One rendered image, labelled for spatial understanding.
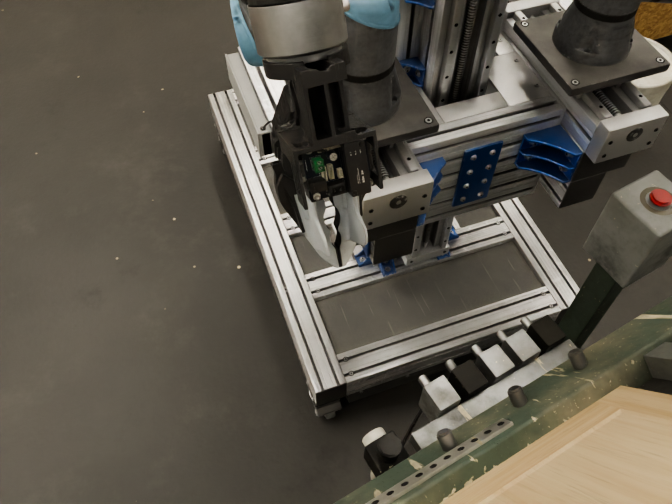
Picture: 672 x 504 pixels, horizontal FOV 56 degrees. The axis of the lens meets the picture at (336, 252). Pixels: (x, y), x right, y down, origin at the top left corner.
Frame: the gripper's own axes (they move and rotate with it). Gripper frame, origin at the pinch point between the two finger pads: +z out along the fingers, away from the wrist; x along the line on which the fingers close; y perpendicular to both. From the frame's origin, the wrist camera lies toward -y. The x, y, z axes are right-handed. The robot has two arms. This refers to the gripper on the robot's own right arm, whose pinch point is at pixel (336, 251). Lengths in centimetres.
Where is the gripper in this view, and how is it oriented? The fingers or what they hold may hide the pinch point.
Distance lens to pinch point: 63.1
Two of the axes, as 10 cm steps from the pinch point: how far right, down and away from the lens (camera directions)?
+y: 3.0, 4.2, -8.6
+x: 9.4, -2.8, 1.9
